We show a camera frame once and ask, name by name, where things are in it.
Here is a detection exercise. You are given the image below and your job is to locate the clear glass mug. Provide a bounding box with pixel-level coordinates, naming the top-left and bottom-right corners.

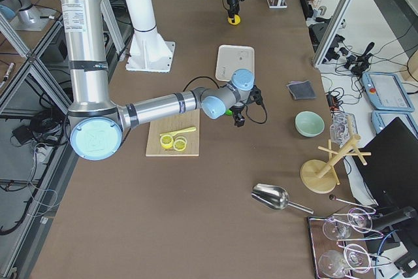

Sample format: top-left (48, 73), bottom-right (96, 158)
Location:
top-left (330, 113), bottom-right (357, 147)

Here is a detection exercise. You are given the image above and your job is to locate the silver metal scoop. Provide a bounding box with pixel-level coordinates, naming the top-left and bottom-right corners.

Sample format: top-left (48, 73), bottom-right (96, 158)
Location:
top-left (251, 183), bottom-right (314, 214)

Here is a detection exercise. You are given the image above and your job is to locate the yellow plastic knife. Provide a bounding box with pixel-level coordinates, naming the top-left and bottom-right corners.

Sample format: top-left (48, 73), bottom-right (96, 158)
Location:
top-left (159, 127), bottom-right (197, 137)

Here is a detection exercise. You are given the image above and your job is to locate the black monitor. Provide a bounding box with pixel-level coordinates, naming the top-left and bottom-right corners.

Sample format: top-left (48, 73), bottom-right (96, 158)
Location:
top-left (356, 118), bottom-right (417, 208)

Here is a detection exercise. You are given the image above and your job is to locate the wooden mug tree stand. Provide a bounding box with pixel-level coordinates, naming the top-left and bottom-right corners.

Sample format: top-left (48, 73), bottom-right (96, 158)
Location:
top-left (300, 116), bottom-right (372, 194)

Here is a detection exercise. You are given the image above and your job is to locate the bamboo cutting board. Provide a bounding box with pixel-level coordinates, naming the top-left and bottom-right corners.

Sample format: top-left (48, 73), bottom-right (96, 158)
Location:
top-left (146, 110), bottom-right (200, 157)

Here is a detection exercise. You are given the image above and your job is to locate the wine glass on rack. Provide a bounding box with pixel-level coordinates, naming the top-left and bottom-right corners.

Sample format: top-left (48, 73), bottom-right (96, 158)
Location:
top-left (323, 220), bottom-right (351, 240)

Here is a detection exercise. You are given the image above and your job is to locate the blue teach pendant tablet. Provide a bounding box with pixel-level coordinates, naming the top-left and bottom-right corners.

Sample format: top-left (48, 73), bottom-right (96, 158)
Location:
top-left (361, 72), bottom-right (415, 112)

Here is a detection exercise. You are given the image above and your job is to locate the grey folded cloth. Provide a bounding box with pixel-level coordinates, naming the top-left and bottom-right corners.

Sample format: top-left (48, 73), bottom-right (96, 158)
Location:
top-left (287, 80), bottom-right (316, 100)

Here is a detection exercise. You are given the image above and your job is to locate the cream rabbit tray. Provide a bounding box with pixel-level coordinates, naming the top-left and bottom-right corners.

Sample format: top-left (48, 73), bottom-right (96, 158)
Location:
top-left (215, 44), bottom-right (255, 82)

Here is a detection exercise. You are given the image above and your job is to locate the yellow lemon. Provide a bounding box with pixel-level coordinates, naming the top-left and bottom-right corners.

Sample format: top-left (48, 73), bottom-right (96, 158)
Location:
top-left (227, 14), bottom-right (241, 25)

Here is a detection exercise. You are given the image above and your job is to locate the mint green bowl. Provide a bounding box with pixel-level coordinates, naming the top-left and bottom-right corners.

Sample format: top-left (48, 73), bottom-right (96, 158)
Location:
top-left (295, 111), bottom-right (325, 137)

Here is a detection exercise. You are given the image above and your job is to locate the lemon slice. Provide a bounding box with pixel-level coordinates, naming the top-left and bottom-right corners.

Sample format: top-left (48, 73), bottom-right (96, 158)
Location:
top-left (172, 136), bottom-right (187, 152)
top-left (159, 134), bottom-right (174, 149)

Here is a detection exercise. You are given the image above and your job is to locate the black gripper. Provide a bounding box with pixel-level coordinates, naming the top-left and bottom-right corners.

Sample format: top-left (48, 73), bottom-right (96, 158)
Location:
top-left (226, 0), bottom-right (239, 19)
top-left (230, 102), bottom-right (247, 127)

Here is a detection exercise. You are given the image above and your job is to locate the aluminium frame post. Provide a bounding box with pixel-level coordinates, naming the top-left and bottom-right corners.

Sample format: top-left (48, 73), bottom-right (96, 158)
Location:
top-left (312, 0), bottom-right (352, 69)

